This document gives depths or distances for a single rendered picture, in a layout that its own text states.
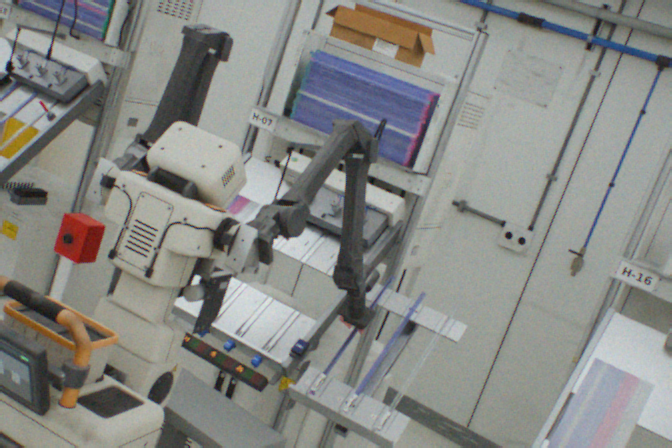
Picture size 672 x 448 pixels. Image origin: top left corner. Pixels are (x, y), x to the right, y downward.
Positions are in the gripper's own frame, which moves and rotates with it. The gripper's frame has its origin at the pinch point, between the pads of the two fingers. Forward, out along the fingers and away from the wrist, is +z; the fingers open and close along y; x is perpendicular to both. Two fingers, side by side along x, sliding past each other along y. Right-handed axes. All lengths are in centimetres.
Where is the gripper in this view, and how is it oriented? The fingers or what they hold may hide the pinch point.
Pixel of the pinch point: (356, 328)
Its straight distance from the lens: 268.6
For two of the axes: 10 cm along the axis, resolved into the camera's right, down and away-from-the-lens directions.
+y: -8.5, -3.9, 3.5
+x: -5.2, 6.6, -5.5
